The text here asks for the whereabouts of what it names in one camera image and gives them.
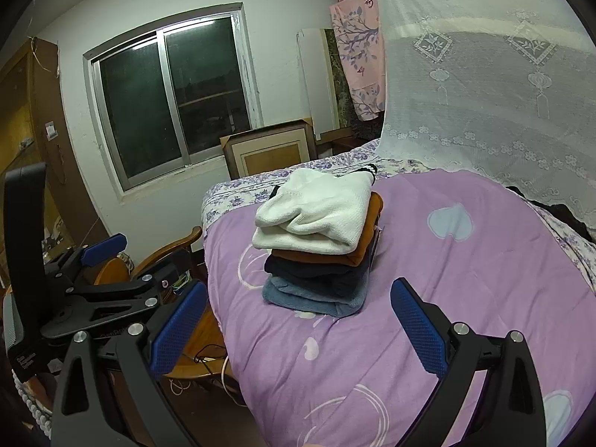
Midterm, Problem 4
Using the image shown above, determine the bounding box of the dark navy folded garment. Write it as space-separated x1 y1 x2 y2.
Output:
265 232 379 304

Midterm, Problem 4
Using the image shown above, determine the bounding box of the sliding glass window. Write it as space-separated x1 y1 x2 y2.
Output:
84 2 263 191

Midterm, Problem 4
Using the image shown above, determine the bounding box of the floral purple white bedsheet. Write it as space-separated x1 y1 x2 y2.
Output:
201 139 595 289

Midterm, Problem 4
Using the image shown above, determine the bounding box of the brown wooden wardrobe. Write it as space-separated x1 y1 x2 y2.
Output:
1 37 108 261

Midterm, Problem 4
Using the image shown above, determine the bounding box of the wooden chair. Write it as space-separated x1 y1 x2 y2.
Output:
95 226 235 381

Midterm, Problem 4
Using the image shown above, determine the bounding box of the wooden framed headboard panel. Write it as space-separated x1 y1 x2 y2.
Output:
220 119 317 180

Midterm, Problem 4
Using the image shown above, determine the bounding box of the pink floral hanging cloth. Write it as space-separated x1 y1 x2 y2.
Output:
330 0 386 121

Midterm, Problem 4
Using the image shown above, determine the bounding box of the white lace mosquito net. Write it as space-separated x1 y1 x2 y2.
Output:
378 0 595 226

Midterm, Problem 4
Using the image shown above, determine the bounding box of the white coiled cable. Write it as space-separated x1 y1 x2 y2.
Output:
11 366 55 441

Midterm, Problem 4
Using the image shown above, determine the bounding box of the blue folded garment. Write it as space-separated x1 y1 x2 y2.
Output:
263 270 369 318

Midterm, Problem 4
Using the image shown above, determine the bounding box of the orange folded garment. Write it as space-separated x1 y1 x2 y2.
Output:
270 191 385 269

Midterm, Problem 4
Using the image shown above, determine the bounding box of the white sweater with black stripes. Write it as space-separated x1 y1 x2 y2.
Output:
251 165 377 255

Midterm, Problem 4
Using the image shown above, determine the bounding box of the purple bed blanket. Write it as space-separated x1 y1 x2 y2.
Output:
205 171 595 446

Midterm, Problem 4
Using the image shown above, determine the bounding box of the white wall switch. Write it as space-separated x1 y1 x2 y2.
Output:
44 121 58 141

